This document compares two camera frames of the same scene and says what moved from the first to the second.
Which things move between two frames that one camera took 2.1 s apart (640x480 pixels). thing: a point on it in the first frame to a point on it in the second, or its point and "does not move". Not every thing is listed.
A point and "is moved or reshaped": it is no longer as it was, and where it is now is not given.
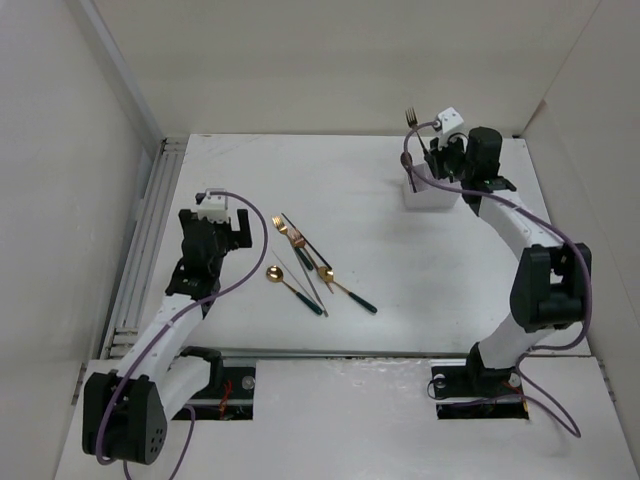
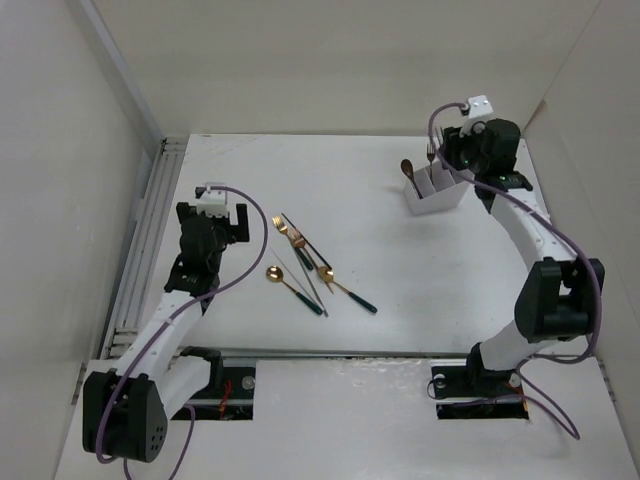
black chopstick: [305, 239] does not move
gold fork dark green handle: [412, 121] is moved or reshaped
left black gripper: [235, 239] does not move
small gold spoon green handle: [327, 275] does not move
